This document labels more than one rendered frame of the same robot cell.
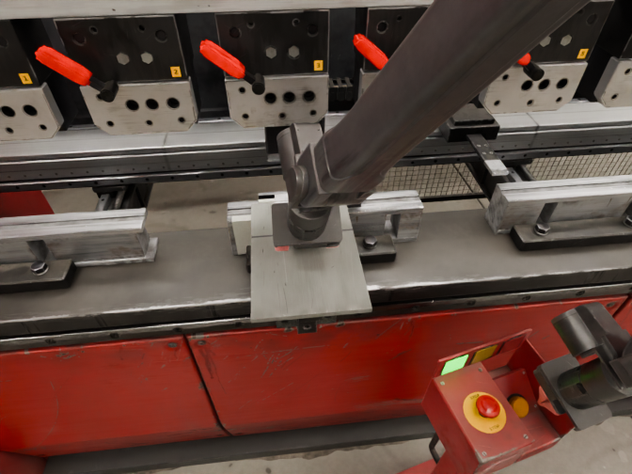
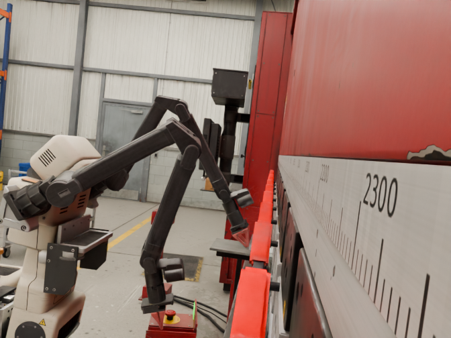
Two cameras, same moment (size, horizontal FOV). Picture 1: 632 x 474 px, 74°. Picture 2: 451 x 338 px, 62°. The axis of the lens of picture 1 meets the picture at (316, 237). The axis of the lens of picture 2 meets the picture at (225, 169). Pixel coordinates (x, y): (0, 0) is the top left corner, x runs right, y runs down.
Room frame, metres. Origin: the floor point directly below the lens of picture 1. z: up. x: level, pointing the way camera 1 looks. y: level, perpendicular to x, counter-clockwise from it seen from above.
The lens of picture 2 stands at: (0.74, -1.52, 1.40)
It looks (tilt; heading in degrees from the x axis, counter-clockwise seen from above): 3 degrees down; 103
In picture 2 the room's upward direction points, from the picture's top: 6 degrees clockwise
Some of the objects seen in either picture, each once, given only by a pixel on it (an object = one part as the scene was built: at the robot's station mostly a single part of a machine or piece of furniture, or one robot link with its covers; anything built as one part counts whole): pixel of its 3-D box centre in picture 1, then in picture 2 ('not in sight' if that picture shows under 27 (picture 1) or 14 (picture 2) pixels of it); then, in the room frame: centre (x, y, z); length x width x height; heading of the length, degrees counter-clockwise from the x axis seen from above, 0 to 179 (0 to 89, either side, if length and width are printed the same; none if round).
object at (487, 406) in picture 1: (486, 409); (170, 316); (0.31, -0.29, 0.79); 0.04 x 0.04 x 0.04
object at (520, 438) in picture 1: (497, 405); (170, 334); (0.33, -0.34, 0.75); 0.20 x 0.16 x 0.18; 109
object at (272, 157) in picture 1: (294, 136); not in sight; (0.64, 0.04, 1.13); 0.10 x 0.02 x 0.10; 96
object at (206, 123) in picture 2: not in sight; (211, 145); (-0.03, 1.17, 1.42); 0.45 x 0.12 x 0.36; 102
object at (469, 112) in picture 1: (477, 136); not in sight; (0.83, -0.37, 1.01); 0.26 x 0.12 x 0.05; 6
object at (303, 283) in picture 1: (304, 251); (243, 247); (0.49, 0.02, 1.00); 0.26 x 0.18 x 0.01; 6
